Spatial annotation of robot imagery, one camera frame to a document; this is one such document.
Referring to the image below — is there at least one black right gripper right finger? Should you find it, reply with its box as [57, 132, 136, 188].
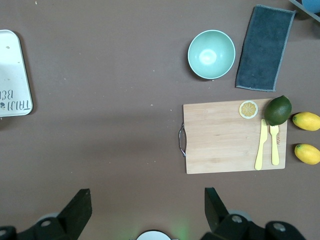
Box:
[202, 187, 303, 240]

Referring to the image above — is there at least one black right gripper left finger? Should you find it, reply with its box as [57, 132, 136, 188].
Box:
[0, 189, 93, 240]

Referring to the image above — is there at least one wooden cutting board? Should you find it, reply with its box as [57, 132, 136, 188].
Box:
[178, 97, 289, 175]

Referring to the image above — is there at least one pale yellow plastic knife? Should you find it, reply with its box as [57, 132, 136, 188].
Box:
[254, 118, 269, 171]

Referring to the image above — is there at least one pale yellow plastic fork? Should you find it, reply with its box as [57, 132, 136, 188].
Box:
[269, 124, 280, 167]

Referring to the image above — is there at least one yellow lemon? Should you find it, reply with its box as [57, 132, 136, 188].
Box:
[293, 143, 320, 166]
[292, 111, 320, 132]

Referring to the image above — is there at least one lemon slice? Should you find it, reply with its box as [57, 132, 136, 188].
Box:
[238, 100, 259, 120]

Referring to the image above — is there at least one dark green lime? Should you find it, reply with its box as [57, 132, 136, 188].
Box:
[264, 94, 293, 127]

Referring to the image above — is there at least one cream bear print tray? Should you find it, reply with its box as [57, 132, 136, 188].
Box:
[0, 29, 34, 118]

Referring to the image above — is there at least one mint green bowl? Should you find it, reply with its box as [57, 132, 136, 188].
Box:
[187, 29, 237, 81]

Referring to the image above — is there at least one dark grey cloth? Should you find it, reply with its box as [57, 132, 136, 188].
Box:
[235, 4, 297, 92]

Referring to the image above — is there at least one blue rounded object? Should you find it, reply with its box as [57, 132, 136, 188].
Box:
[300, 0, 320, 14]

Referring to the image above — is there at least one metal wire rack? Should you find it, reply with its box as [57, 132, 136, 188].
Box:
[288, 0, 320, 24]

